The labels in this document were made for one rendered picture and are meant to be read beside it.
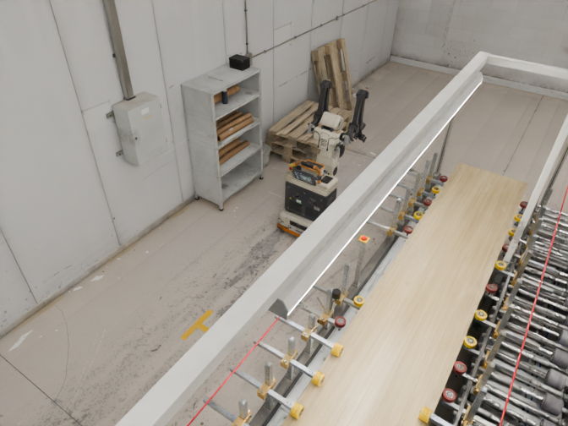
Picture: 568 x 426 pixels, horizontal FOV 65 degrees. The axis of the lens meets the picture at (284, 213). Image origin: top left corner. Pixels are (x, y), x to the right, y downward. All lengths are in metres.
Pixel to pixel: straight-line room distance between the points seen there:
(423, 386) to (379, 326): 0.50
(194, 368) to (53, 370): 3.37
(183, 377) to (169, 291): 3.60
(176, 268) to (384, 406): 2.83
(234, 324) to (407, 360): 2.06
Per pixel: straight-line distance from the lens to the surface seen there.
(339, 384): 3.01
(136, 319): 4.62
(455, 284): 3.76
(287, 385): 3.21
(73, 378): 4.41
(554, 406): 3.45
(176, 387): 1.19
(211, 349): 1.23
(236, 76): 5.30
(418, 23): 10.43
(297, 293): 1.48
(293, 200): 5.01
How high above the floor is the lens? 3.46
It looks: 38 degrees down
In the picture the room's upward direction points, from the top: 1 degrees clockwise
